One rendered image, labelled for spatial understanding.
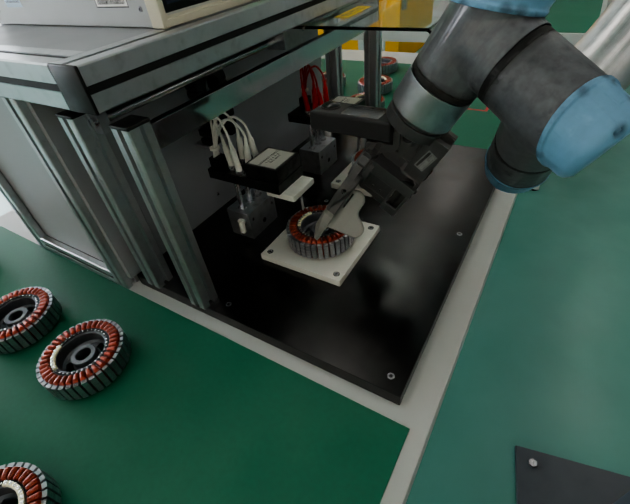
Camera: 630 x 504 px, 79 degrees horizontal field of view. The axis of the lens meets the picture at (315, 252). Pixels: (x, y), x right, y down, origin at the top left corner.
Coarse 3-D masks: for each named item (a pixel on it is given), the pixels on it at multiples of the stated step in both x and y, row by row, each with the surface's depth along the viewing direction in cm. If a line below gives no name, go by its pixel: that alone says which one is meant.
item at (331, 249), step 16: (304, 208) 67; (320, 208) 66; (288, 224) 64; (304, 224) 65; (288, 240) 63; (304, 240) 60; (320, 240) 59; (336, 240) 60; (352, 240) 63; (304, 256) 61; (320, 256) 60
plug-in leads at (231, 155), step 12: (216, 120) 58; (228, 120) 58; (240, 120) 60; (216, 132) 60; (216, 144) 62; (240, 144) 63; (252, 144) 62; (216, 156) 63; (228, 156) 62; (240, 156) 64; (240, 168) 61
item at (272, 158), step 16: (256, 160) 60; (272, 160) 59; (288, 160) 59; (224, 176) 63; (240, 176) 61; (256, 176) 59; (272, 176) 57; (288, 176) 59; (304, 176) 62; (240, 192) 65; (256, 192) 69; (272, 192) 59; (288, 192) 59; (304, 192) 60
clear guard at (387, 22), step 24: (360, 0) 75; (384, 0) 73; (408, 0) 70; (432, 0) 68; (312, 24) 62; (336, 24) 61; (360, 24) 59; (384, 24) 57; (408, 24) 56; (432, 24) 55
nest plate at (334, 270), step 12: (372, 228) 66; (276, 240) 66; (360, 240) 64; (372, 240) 65; (264, 252) 64; (276, 252) 64; (288, 252) 64; (348, 252) 62; (360, 252) 62; (288, 264) 62; (300, 264) 61; (312, 264) 61; (324, 264) 61; (336, 264) 60; (348, 264) 60; (312, 276) 60; (324, 276) 59; (336, 276) 58
